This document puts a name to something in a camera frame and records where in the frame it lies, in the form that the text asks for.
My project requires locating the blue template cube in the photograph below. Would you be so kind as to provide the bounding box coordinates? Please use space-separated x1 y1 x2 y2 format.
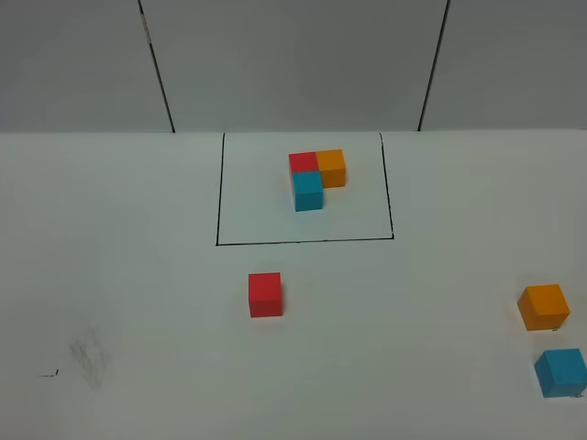
292 171 324 212

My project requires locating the orange template cube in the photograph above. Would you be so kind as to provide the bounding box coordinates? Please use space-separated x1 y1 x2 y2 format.
316 149 347 188

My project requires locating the red template cube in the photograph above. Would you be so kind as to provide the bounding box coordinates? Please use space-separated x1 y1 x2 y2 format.
289 151 322 187

